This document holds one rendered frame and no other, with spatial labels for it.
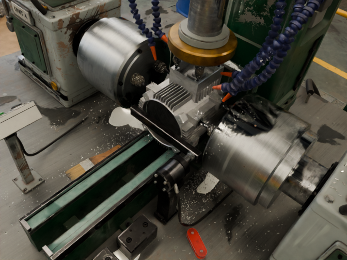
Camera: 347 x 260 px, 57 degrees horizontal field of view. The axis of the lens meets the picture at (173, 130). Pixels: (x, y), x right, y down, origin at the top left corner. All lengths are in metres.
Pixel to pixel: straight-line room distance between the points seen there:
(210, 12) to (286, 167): 0.39
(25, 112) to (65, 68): 0.33
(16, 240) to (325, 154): 1.05
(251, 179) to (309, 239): 0.17
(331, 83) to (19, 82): 2.56
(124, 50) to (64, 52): 0.27
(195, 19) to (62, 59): 0.53
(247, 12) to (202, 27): 0.23
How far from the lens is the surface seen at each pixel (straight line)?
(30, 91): 1.40
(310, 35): 1.08
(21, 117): 0.90
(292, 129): 0.78
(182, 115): 0.84
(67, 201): 0.89
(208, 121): 0.93
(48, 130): 1.23
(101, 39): 1.01
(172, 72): 0.90
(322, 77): 3.24
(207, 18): 0.79
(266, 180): 0.75
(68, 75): 1.21
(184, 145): 0.85
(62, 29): 1.11
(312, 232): 0.76
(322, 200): 0.69
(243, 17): 1.01
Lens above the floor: 1.67
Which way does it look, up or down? 47 degrees down
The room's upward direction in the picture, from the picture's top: 7 degrees clockwise
